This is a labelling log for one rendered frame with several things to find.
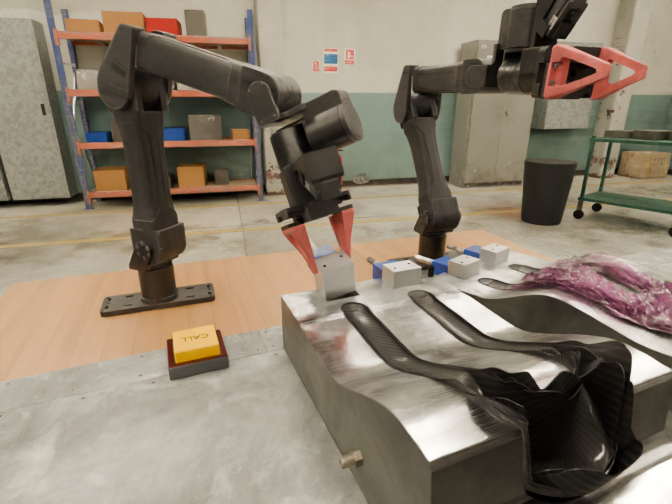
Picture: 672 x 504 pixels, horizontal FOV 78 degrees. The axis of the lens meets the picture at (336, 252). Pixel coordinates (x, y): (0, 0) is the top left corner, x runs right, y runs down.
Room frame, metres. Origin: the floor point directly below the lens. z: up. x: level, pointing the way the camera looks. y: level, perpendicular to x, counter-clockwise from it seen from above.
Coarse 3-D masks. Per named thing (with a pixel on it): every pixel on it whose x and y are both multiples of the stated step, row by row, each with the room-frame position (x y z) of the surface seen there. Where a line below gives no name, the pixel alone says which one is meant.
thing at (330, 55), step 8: (328, 48) 5.99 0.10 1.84; (336, 48) 6.02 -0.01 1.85; (328, 56) 5.99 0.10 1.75; (336, 56) 6.02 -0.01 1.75; (344, 56) 6.05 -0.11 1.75; (352, 56) 6.08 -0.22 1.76; (312, 64) 5.94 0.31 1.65; (328, 64) 5.99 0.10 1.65; (336, 64) 6.02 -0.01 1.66; (344, 64) 6.05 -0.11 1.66; (352, 64) 6.08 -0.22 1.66; (328, 72) 5.99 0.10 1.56; (336, 72) 6.02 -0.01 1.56
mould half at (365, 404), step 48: (384, 288) 0.58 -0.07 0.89; (432, 288) 0.58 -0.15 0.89; (288, 336) 0.52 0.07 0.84; (336, 336) 0.45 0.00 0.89; (432, 336) 0.45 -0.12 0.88; (528, 336) 0.43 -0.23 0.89; (576, 336) 0.39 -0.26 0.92; (336, 384) 0.36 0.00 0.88; (384, 384) 0.32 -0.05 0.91; (432, 384) 0.30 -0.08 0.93; (336, 432) 0.36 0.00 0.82; (384, 432) 0.27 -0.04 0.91; (432, 432) 0.24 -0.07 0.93; (480, 432) 0.24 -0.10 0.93; (384, 480) 0.26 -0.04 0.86; (432, 480) 0.21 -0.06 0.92; (480, 480) 0.22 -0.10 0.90; (624, 480) 0.26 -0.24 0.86
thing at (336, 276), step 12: (324, 252) 0.60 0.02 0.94; (336, 252) 0.57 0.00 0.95; (324, 264) 0.55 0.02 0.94; (336, 264) 0.55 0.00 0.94; (348, 264) 0.54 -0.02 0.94; (324, 276) 0.53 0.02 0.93; (336, 276) 0.54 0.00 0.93; (348, 276) 0.55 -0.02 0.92; (324, 288) 0.54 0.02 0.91; (336, 288) 0.55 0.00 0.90; (348, 288) 0.56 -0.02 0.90
